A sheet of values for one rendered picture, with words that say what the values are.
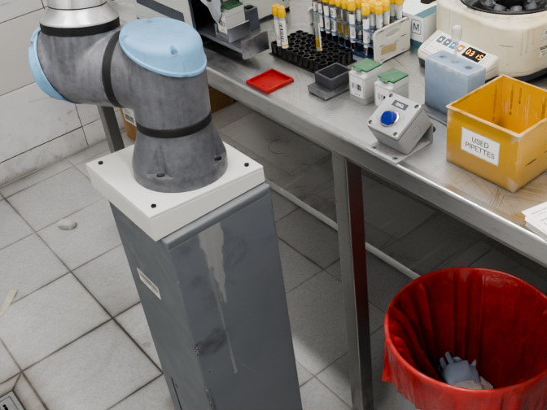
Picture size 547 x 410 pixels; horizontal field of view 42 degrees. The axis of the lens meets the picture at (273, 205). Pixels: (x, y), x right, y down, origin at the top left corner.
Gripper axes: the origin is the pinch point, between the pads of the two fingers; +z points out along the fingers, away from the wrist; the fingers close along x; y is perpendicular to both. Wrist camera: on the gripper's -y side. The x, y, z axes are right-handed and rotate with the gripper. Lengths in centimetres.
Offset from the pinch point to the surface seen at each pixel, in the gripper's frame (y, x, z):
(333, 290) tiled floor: 1, -22, 96
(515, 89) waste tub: -63, -10, 1
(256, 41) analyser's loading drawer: -8.0, -0.3, 4.3
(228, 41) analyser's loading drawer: -2.0, 2.8, 4.7
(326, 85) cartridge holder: -29.4, 0.0, 7.1
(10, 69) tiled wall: 141, 12, 53
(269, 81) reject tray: -16.9, 4.0, 8.8
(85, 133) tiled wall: 141, -8, 90
